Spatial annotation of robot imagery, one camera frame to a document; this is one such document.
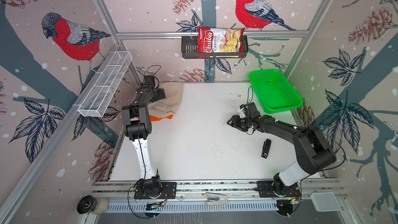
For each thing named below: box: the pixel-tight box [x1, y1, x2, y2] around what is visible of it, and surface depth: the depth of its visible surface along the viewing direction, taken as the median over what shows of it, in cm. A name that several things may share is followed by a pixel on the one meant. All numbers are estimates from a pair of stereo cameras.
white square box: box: [309, 191, 342, 213], surface depth 71 cm
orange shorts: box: [149, 114, 175, 122], surface depth 101 cm
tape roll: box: [76, 194, 109, 215], surface depth 63 cm
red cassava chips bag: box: [197, 26, 246, 59], surface depth 90 cm
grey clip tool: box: [205, 191, 229, 205], surface depth 71 cm
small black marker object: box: [261, 138, 272, 159], surface depth 85 cm
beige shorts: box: [147, 81, 183, 118], surface depth 103 cm
